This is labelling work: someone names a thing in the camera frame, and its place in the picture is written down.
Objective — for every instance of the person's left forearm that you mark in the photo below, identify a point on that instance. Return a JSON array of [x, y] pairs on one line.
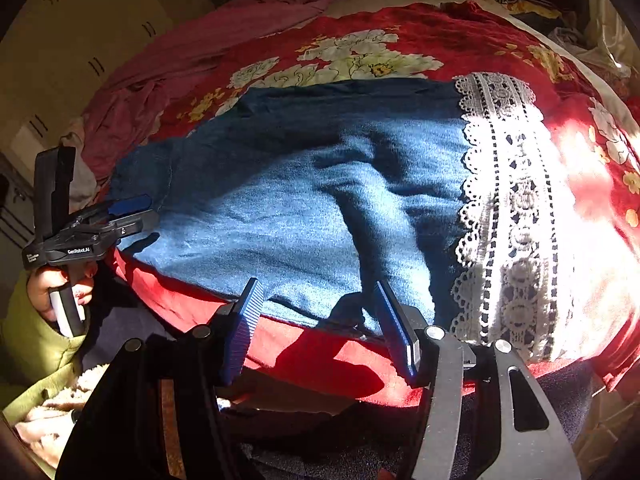
[[30, 355]]

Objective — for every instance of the cream curtain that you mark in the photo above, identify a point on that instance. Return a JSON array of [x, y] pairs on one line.
[[610, 35]]

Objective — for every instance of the beige fleece garment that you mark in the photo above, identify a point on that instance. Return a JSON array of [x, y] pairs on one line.
[[55, 410]]

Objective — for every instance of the blue denim garment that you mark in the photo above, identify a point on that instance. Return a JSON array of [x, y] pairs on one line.
[[300, 200]]

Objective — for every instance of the red floral bedsheet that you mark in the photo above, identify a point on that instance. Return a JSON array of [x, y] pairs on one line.
[[450, 30]]

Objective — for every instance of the beige bed sheet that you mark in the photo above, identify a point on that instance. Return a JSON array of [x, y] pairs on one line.
[[400, 2]]

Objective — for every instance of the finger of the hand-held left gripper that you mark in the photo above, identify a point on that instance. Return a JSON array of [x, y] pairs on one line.
[[140, 222], [131, 204]]

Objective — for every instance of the pink blanket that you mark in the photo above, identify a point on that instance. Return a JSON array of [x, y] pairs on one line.
[[225, 35]]

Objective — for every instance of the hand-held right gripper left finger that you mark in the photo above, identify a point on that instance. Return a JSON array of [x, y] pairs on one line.
[[245, 320]]

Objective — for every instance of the cream wardrobe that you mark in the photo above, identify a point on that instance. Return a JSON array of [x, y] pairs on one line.
[[75, 20]]

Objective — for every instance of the person's left hand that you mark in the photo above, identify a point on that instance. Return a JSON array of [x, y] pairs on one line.
[[40, 290]]

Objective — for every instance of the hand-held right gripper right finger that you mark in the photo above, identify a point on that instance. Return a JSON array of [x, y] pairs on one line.
[[395, 330]]

